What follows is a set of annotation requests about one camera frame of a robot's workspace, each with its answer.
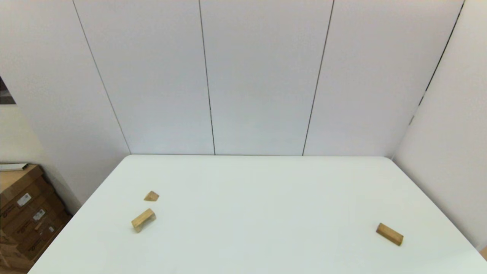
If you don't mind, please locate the labelled brown cardboard box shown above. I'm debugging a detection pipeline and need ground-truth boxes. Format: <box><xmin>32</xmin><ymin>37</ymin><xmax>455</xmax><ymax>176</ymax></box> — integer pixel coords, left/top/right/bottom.
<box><xmin>0</xmin><ymin>164</ymin><xmax>73</xmax><ymax>263</ymax></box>

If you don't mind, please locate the arched wooden building block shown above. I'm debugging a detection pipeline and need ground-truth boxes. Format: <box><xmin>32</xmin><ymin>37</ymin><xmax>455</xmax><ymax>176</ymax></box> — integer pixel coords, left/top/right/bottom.
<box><xmin>131</xmin><ymin>208</ymin><xmax>157</xmax><ymax>233</ymax></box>

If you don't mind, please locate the plain brown cardboard box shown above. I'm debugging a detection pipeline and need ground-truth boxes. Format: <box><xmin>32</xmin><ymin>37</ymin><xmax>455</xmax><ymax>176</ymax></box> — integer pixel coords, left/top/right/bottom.
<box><xmin>0</xmin><ymin>228</ymin><xmax>37</xmax><ymax>273</ymax></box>

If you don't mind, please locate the rectangular wooden building block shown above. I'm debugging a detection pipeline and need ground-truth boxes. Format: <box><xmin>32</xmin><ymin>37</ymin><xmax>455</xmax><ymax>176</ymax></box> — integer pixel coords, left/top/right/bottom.
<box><xmin>376</xmin><ymin>223</ymin><xmax>404</xmax><ymax>247</ymax></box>

